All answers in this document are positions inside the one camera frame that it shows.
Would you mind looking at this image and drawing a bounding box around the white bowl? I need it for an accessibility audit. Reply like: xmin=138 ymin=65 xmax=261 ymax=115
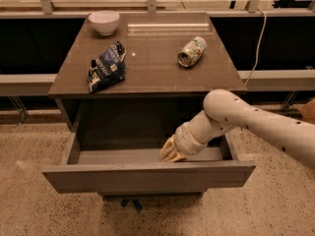
xmin=88 ymin=11 xmax=120 ymax=35

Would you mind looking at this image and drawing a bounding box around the grey drawer cabinet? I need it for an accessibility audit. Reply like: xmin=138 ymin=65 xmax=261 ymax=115
xmin=47 ymin=12 xmax=248 ymax=202

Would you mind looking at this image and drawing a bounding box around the green soda can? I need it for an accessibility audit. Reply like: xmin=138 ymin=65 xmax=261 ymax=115
xmin=178 ymin=36 xmax=207 ymax=68

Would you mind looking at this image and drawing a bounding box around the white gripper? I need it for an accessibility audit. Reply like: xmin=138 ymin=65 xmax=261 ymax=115
xmin=159 ymin=123 xmax=209 ymax=162

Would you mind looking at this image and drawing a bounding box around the grey top drawer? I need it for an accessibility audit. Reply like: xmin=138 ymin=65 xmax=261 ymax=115
xmin=41 ymin=98 xmax=257 ymax=195

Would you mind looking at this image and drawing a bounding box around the blue tape cross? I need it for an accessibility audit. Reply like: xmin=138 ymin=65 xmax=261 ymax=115
xmin=120 ymin=199 xmax=143 ymax=213

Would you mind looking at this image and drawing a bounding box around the metal railing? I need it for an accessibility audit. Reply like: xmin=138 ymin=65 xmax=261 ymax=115
xmin=0 ymin=0 xmax=315 ymax=17

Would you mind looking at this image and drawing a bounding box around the white cable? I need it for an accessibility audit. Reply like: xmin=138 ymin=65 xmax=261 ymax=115
xmin=243 ymin=7 xmax=268 ymax=87

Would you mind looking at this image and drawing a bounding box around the blue chip bag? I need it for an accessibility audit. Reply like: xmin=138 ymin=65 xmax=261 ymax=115
xmin=88 ymin=41 xmax=126 ymax=93

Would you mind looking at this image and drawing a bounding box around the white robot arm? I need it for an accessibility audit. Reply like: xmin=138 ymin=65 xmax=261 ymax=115
xmin=159 ymin=89 xmax=315 ymax=169

